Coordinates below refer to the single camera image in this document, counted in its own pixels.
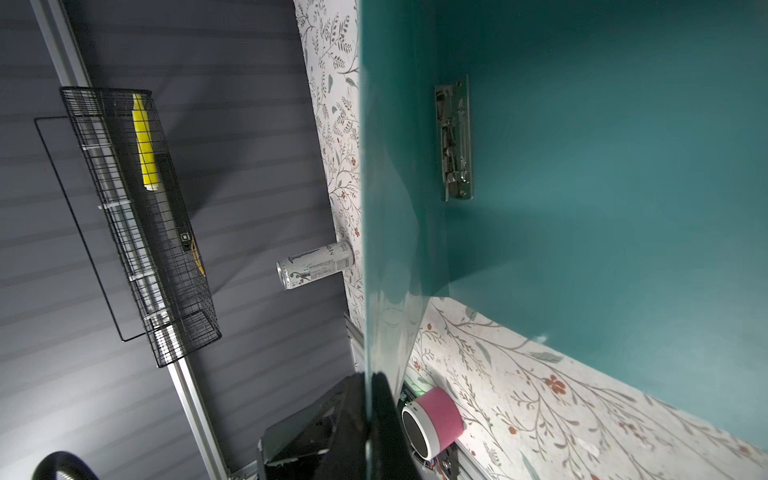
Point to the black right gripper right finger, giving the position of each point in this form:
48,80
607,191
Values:
390,458

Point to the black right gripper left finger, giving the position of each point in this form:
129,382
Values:
346,455

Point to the teal plastic folder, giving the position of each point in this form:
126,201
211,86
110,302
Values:
619,213

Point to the metal folder clip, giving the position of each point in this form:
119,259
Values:
453,120

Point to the silver drink can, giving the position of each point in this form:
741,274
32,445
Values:
298,270

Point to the yellow marker pen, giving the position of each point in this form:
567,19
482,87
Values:
149,172

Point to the black wire basket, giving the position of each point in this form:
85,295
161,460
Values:
152,231

